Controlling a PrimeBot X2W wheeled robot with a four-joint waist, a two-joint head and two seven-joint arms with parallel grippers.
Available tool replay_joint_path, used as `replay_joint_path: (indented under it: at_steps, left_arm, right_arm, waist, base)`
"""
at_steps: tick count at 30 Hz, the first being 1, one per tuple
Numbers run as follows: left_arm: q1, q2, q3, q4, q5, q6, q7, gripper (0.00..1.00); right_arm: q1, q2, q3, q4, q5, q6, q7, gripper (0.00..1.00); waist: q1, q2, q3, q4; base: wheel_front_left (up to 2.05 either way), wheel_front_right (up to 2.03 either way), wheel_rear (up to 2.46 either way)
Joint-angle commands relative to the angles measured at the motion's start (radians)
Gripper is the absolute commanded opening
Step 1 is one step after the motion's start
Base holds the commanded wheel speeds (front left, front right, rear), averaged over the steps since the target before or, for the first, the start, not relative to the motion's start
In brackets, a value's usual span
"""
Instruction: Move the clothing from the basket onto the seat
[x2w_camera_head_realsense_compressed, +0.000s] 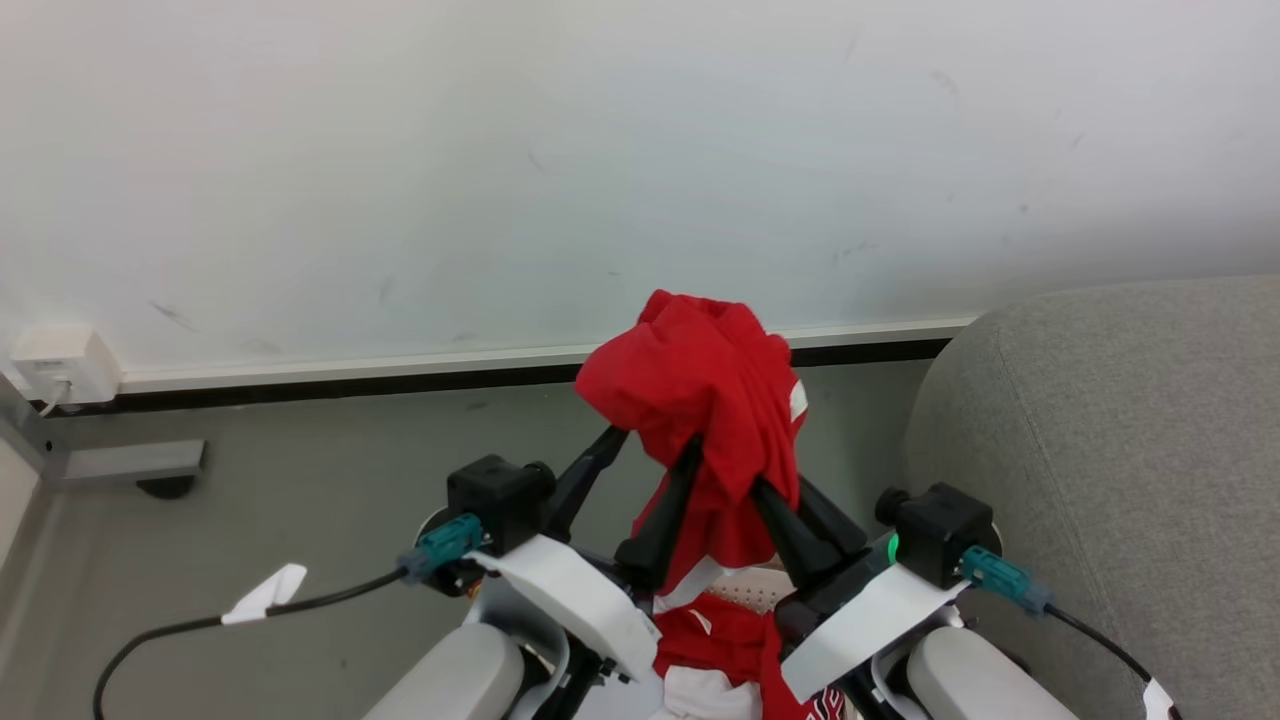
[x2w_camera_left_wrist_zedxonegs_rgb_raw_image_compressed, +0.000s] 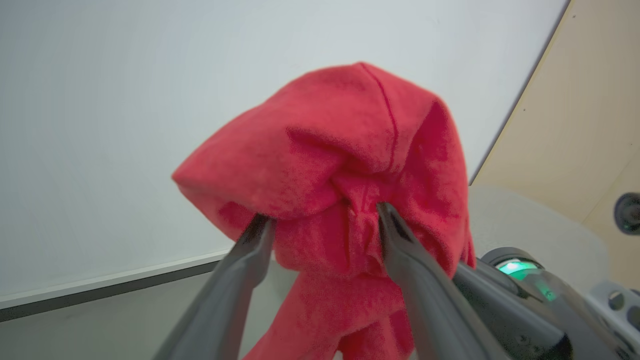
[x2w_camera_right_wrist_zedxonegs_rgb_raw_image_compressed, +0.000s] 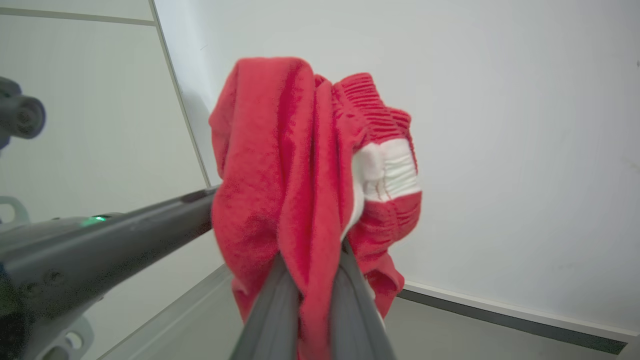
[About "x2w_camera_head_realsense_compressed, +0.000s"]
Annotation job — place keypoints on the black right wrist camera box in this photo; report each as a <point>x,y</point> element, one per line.
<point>940,530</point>

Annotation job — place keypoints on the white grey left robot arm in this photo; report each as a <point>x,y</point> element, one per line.
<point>450,680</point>

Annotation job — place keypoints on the white perforated laundry basket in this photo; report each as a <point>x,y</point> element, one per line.
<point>752,595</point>

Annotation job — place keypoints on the red and white jersey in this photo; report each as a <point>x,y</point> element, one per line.
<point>720,640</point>

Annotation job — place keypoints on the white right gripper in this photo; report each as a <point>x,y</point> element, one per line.
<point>860,620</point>

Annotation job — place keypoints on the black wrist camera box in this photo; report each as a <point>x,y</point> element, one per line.
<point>500,500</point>
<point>940,530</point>

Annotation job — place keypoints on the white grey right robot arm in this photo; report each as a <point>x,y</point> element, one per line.
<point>975,680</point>

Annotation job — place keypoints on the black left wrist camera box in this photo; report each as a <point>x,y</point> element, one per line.
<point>500,500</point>

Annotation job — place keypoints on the grey metal frame foot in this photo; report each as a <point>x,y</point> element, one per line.
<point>130,460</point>

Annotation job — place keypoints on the white wall outlet box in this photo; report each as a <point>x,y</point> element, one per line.
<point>65,358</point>

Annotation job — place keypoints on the red garment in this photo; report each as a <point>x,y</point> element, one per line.
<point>700,380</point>

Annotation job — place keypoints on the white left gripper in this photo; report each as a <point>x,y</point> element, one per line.
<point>580,600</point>

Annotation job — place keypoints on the grey fabric sofa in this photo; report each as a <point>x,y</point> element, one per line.
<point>1150,450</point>

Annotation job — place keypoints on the white and black baseboard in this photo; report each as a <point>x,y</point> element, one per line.
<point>400,372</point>

